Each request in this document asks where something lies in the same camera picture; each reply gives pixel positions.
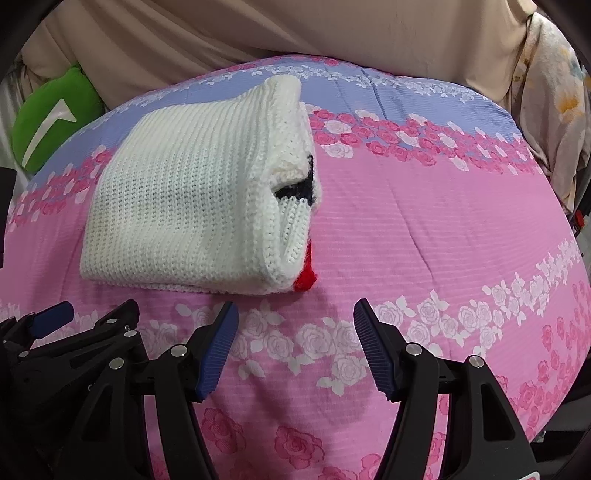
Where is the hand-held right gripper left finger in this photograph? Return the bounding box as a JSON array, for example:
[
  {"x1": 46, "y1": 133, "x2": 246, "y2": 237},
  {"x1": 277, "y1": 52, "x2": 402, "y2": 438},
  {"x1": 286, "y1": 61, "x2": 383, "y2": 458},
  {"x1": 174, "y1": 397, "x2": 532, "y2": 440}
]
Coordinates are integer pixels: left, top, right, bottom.
[{"x1": 60, "y1": 301, "x2": 240, "y2": 480}]

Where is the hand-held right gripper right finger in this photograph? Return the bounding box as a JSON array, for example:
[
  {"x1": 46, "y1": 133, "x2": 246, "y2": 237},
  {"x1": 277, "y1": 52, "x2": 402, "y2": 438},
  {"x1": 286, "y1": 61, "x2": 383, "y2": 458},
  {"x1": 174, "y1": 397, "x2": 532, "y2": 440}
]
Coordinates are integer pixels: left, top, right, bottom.
[{"x1": 354, "y1": 298, "x2": 536, "y2": 480}]

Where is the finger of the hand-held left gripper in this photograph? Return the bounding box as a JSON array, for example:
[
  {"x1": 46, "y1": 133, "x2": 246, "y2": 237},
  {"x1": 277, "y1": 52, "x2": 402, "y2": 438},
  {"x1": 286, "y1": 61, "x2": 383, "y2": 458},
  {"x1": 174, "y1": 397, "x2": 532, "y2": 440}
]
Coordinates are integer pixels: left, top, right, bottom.
[
  {"x1": 85, "y1": 299, "x2": 149, "y2": 365},
  {"x1": 0, "y1": 301, "x2": 75, "y2": 352}
]

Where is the white red black knit sweater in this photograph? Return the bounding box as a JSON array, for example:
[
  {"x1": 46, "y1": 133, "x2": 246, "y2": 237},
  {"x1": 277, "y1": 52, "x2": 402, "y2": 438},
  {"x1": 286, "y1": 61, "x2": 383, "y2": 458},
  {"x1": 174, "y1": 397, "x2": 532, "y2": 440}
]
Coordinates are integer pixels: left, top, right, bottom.
[{"x1": 79, "y1": 76, "x2": 321, "y2": 296}]

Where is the pink floral bed sheet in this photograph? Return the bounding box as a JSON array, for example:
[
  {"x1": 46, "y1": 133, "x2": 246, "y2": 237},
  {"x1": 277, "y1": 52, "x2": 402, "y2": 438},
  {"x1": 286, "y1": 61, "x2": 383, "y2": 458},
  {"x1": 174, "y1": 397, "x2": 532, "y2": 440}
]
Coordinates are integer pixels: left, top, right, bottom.
[{"x1": 2, "y1": 54, "x2": 591, "y2": 480}]

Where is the green plush pillow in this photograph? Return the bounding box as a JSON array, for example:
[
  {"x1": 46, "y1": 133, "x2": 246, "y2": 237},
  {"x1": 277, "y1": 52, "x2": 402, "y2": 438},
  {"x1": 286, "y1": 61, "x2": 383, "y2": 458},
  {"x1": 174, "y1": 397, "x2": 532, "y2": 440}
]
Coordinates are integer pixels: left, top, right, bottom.
[{"x1": 11, "y1": 65, "x2": 105, "y2": 174}]

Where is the cream floral cloth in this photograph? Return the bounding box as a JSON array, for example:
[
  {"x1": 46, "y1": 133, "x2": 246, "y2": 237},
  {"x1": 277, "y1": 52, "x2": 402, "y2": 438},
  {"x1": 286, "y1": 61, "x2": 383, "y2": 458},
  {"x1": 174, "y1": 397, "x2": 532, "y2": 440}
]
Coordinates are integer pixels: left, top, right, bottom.
[{"x1": 510, "y1": 11, "x2": 591, "y2": 215}]

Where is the beige cloth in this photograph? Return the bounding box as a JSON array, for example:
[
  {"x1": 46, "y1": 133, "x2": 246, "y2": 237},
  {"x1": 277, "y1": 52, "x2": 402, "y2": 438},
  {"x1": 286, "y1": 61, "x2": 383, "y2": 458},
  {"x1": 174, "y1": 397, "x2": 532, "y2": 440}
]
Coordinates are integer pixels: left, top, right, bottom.
[{"x1": 23, "y1": 0, "x2": 532, "y2": 112}]

